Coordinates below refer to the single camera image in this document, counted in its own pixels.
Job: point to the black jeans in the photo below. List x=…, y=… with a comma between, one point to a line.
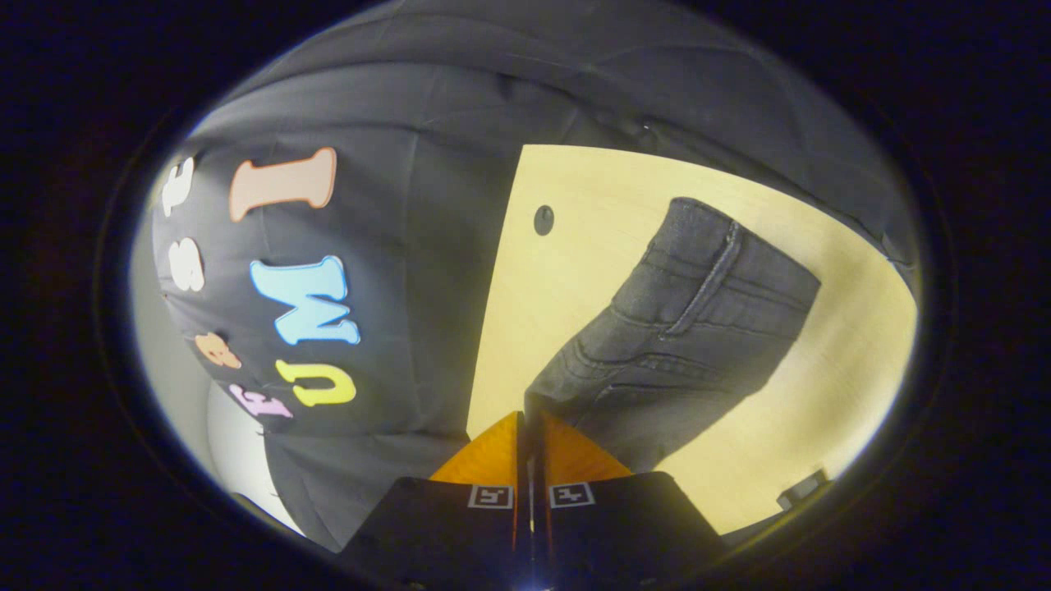
x=698, y=328

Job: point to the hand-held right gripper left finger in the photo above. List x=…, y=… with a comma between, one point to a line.
x=443, y=533

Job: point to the black backdrop cloth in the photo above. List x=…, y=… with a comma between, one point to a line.
x=410, y=205

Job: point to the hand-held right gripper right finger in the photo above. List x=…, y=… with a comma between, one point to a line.
x=624, y=533

